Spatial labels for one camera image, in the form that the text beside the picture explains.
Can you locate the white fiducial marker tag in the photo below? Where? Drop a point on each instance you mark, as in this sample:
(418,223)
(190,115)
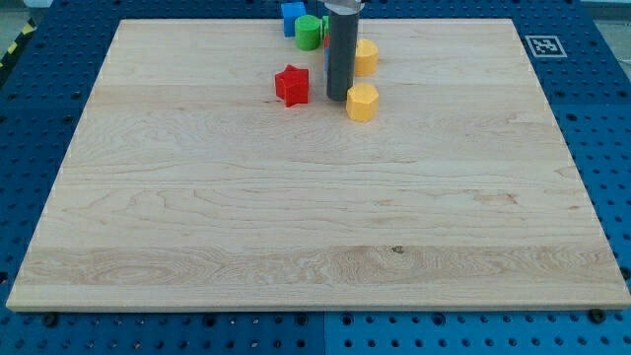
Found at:
(545,46)

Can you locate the red star block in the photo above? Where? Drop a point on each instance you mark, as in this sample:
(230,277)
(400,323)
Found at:
(292,85)

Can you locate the yellow hexagon block front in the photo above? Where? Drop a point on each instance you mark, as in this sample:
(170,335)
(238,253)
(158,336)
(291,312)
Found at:
(362,102)

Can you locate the blue block behind rod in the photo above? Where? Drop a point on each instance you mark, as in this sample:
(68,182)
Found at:
(325,60)

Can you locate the blue cube block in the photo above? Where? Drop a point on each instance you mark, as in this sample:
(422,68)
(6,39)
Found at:
(290,12)

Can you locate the silver rod mount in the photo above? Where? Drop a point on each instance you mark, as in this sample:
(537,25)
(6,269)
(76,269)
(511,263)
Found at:
(344,5)

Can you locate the yellow block rear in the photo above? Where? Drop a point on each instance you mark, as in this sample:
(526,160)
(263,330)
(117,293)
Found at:
(366,58)

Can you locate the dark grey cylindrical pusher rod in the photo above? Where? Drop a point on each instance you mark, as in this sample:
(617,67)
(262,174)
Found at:
(342,35)

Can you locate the green cylinder block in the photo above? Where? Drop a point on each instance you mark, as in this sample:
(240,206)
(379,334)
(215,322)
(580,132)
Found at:
(307,32)

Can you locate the light wooden board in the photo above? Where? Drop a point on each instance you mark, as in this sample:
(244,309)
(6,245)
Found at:
(188,186)

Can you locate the green block behind rod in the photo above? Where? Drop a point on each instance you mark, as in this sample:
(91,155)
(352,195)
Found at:
(324,26)

